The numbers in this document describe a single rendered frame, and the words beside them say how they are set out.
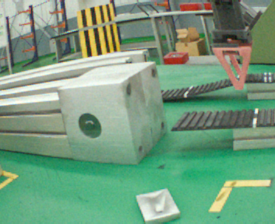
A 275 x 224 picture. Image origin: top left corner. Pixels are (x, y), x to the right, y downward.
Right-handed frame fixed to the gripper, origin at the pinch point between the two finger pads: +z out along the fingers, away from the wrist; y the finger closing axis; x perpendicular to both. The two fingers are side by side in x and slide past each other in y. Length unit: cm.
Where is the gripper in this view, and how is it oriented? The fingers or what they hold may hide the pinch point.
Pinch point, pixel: (240, 78)
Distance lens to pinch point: 58.0
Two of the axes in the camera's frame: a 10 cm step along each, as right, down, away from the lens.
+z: 1.8, 9.4, 2.9
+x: 9.0, -0.3, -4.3
